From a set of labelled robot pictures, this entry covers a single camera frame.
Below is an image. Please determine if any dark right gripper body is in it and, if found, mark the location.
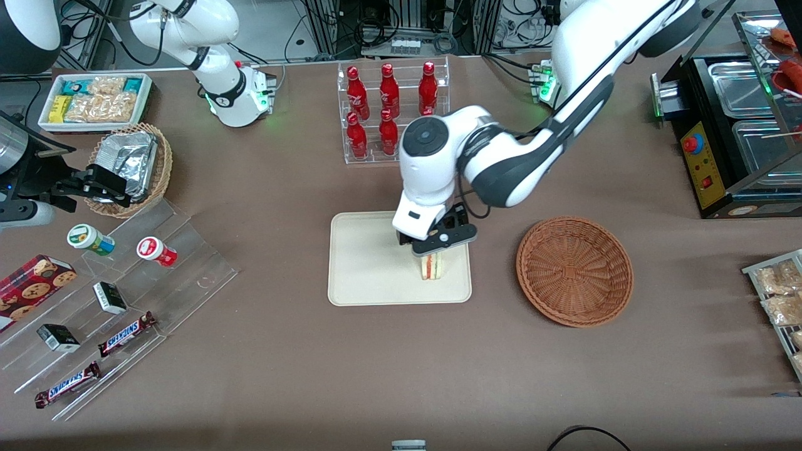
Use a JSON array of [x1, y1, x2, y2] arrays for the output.
[[0, 143, 79, 212]]

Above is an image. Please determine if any triangle sandwich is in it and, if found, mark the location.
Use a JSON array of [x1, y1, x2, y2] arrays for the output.
[[420, 249, 447, 281]]

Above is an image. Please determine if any cream rectangular tray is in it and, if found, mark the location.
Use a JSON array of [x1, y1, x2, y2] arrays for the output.
[[328, 209, 472, 307]]

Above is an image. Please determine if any light tan wicker basket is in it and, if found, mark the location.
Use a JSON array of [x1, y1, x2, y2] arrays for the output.
[[83, 122, 174, 219]]

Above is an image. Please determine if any brown round wicker basket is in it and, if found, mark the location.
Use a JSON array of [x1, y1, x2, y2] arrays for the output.
[[516, 216, 634, 328]]

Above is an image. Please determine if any silver foil pack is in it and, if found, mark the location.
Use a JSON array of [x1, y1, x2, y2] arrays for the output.
[[95, 130, 158, 202]]

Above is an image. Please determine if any green lid white cup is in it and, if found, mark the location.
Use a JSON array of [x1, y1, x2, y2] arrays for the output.
[[67, 224, 116, 257]]

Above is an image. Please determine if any clear cracker bag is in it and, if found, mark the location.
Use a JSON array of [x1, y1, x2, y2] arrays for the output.
[[65, 93, 140, 123], [86, 76, 126, 98]]

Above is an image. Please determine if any clear acrylic bottle rack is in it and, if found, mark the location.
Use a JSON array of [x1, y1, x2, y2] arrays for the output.
[[337, 56, 450, 165]]

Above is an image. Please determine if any red lid white cup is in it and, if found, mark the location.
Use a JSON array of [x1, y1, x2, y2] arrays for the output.
[[137, 236, 178, 268]]

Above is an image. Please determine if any white rectangular snack bin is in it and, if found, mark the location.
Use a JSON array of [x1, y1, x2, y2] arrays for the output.
[[38, 73, 154, 133]]

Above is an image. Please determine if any small black carton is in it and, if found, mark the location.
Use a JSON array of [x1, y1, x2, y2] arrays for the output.
[[93, 282, 128, 315], [36, 324, 81, 353]]

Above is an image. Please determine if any clear acrylic stepped display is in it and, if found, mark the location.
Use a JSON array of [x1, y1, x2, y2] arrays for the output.
[[0, 197, 239, 422]]

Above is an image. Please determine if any red plaid cookie box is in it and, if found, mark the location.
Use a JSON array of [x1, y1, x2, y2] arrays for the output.
[[0, 254, 77, 333]]

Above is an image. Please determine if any Snickers chocolate bar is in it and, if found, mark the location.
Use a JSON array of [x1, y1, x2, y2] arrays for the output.
[[34, 361, 102, 409], [98, 311, 157, 358]]

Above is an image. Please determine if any black food warmer yellow panel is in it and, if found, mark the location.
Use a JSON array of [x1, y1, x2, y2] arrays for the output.
[[652, 9, 802, 220]]

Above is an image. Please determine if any steel warmer pan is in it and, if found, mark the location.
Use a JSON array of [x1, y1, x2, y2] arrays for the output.
[[732, 119, 802, 189], [708, 61, 781, 120]]

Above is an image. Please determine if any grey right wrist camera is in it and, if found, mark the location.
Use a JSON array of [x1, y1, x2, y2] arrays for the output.
[[0, 200, 55, 230]]

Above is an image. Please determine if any black looped cable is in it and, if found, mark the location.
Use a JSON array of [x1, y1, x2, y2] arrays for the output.
[[547, 426, 630, 451]]

